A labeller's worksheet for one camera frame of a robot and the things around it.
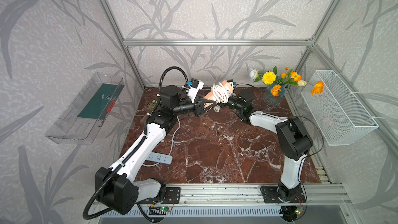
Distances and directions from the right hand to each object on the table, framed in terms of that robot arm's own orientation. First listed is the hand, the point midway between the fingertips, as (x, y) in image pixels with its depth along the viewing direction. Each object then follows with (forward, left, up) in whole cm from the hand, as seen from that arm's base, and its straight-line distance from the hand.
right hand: (211, 94), depth 84 cm
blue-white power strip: (-28, +29, -21) cm, 45 cm away
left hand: (-16, -1, +11) cm, 20 cm away
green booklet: (-14, +51, +9) cm, 53 cm away
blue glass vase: (+13, -42, -21) cm, 49 cm away
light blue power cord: (-18, +24, -23) cm, 38 cm away
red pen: (-14, +46, +8) cm, 49 cm away
